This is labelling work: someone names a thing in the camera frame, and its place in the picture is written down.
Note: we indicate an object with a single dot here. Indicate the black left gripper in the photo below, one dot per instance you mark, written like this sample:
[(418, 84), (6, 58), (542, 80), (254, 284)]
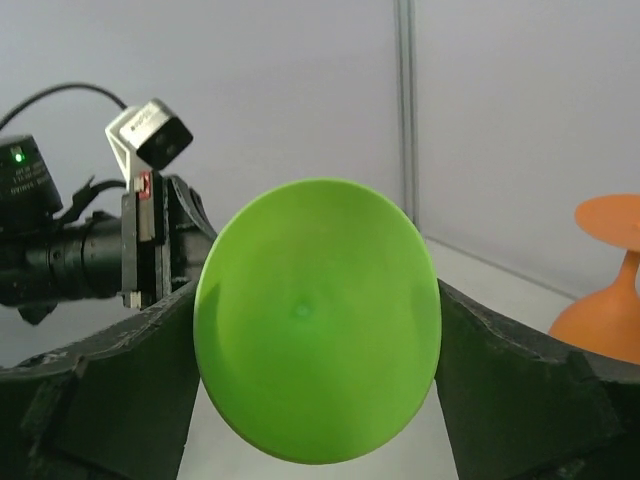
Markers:
[(165, 237)]

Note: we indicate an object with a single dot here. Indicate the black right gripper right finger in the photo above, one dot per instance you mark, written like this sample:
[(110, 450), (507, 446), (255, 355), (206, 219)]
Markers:
[(519, 404)]

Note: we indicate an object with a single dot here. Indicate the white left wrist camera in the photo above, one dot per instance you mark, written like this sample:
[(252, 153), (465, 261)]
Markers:
[(146, 137)]

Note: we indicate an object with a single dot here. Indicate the orange plastic wine glass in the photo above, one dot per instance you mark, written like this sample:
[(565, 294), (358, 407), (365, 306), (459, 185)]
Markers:
[(606, 322)]

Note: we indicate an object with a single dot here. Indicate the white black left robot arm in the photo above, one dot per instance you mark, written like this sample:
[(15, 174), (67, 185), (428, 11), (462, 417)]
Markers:
[(52, 254)]

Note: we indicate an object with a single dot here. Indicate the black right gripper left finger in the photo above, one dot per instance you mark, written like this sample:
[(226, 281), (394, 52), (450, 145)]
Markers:
[(116, 405)]

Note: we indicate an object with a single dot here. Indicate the green plastic wine glass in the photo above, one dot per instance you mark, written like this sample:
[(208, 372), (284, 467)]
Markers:
[(317, 321)]

